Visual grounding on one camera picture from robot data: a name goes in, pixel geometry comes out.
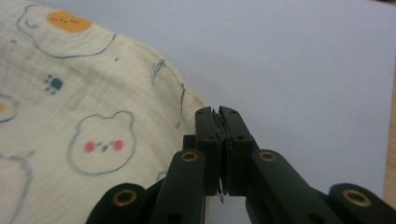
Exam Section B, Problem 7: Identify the cream bear-print cloth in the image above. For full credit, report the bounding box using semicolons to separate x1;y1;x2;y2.
0;0;209;224

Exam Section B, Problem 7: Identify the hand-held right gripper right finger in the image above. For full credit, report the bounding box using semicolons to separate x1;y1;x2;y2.
218;105;345;224

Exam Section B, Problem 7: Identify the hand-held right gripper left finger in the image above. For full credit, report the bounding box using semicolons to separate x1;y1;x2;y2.
148;105;226;224

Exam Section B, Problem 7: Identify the wooden table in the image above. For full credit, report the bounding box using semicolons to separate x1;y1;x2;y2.
383;66;396;210

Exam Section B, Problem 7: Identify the grey foam mat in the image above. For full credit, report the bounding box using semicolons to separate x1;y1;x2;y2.
31;0;396;224

